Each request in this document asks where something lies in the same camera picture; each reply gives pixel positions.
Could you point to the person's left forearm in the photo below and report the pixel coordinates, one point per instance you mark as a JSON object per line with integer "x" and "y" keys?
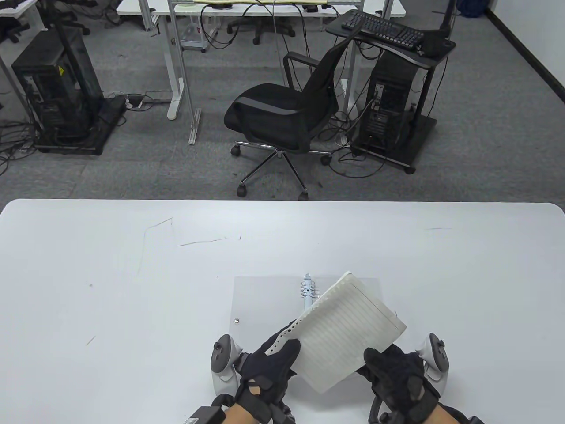
{"x": 236, "y": 417}

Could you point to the aluminium frame post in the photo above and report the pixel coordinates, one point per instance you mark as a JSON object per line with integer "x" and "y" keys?
{"x": 194, "y": 128}

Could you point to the person's right forearm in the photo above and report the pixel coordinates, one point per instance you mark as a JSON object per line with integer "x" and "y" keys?
{"x": 439, "y": 417}

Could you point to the grey and white controller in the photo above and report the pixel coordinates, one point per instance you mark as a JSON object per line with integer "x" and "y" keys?
{"x": 437, "y": 357}
{"x": 223, "y": 357}

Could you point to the black keyboard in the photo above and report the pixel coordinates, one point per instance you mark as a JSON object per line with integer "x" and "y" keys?
{"x": 379, "y": 27}

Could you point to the black mesh office chair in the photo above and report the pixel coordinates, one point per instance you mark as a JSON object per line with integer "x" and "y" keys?
{"x": 265, "y": 110}

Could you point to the white rolling cabinet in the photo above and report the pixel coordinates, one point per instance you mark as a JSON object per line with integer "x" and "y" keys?
{"x": 194, "y": 37}

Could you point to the black rolling computer stand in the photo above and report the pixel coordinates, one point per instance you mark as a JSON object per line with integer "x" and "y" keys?
{"x": 108, "y": 117}

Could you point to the dark blue bag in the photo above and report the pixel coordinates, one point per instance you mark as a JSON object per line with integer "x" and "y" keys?
{"x": 472, "y": 6}

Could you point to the white power strip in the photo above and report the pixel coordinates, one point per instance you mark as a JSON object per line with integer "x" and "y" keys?
{"x": 133, "y": 102}

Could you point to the person's right hand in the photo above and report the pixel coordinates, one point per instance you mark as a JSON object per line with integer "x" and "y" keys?
{"x": 397, "y": 375}

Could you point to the black chair wheel base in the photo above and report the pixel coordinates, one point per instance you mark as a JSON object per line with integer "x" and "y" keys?
{"x": 260, "y": 26}
{"x": 73, "y": 20}

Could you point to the black computer tower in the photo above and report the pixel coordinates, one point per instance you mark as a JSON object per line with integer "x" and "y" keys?
{"x": 388, "y": 101}
{"x": 53, "y": 88}

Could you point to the black wrist sensor box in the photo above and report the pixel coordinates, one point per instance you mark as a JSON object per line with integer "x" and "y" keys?
{"x": 205, "y": 416}

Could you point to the black rolling computer cart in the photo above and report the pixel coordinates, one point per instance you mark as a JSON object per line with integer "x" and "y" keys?
{"x": 421, "y": 134}

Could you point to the stack of lined loose-leaf paper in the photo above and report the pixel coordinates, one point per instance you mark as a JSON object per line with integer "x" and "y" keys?
{"x": 348, "y": 335}

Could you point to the person's left hand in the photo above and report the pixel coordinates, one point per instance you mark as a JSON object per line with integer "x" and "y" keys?
{"x": 269, "y": 369}

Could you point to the white background desk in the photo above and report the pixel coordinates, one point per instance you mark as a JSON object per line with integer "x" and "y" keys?
{"x": 132, "y": 6}
{"x": 13, "y": 9}

